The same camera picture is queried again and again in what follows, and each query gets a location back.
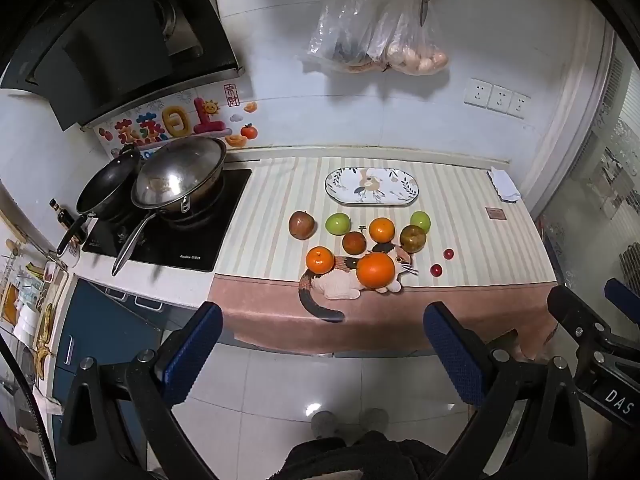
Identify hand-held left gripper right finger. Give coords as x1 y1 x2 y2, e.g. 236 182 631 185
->
422 301 588 480

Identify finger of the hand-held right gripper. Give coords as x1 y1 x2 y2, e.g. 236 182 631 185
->
604 278 640 319
546 285 640 361

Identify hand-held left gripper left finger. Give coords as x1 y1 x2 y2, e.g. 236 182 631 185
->
57 301 224 480

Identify large orange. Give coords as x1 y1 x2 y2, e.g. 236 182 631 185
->
356 252 397 289

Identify brown green apple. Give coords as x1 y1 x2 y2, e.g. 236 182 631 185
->
399 224 428 253

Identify medium orange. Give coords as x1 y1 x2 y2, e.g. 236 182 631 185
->
369 217 396 243

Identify dark reddish orange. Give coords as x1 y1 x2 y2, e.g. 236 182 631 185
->
342 231 369 256

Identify bumpy mandarin orange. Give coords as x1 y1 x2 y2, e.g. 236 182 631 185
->
305 246 335 275

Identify reddish brown apple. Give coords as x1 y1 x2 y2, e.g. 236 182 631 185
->
288 210 316 240

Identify oval floral ceramic plate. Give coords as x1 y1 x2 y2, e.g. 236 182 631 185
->
325 166 419 206

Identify blue kitchen cabinet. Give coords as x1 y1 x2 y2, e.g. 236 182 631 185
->
52 277 164 413

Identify grey slipper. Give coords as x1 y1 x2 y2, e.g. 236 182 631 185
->
359 408 390 434
310 409 337 439

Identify black gas stove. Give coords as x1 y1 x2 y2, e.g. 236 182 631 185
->
81 167 253 274

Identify patterned glass door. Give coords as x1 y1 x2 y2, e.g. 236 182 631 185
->
529 35 640 292

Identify person's dark trousers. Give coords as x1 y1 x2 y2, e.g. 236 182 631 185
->
264 430 452 480

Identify white folded cloth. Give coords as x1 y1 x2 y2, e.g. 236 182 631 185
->
487 165 521 205

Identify steel wok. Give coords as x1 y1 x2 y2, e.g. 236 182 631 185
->
112 137 228 277

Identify striped cat print table mat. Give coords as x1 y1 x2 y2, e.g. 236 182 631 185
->
207 156 560 358

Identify glass wok lid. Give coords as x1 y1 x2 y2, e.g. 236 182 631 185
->
131 137 227 209

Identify black frying pan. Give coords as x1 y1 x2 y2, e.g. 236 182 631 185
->
55 145 144 256

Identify dark sauce bottle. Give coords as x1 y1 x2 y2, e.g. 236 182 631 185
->
48 198 76 232

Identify plastic bag of eggs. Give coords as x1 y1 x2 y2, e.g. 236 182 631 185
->
384 0 450 77

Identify black range hood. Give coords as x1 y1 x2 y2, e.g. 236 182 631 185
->
0 0 246 134

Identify clear plastic bag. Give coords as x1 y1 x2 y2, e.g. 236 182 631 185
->
301 0 397 74

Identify wire kitchen rack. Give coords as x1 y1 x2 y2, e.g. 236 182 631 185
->
0 237 71 396

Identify white wall socket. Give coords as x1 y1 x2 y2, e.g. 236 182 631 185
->
463 78 489 110
507 92 532 120
487 84 512 115

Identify colourful wall sticker banner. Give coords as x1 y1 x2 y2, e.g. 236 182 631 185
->
97 97 226 153

